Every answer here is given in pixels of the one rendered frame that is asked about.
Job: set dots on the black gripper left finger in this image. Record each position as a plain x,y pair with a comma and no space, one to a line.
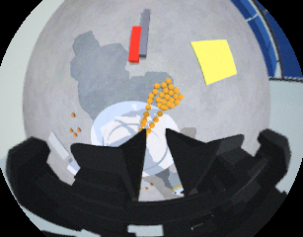
126,159

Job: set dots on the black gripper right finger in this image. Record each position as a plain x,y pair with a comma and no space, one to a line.
194,158

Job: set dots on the white block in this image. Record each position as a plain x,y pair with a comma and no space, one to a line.
73,167

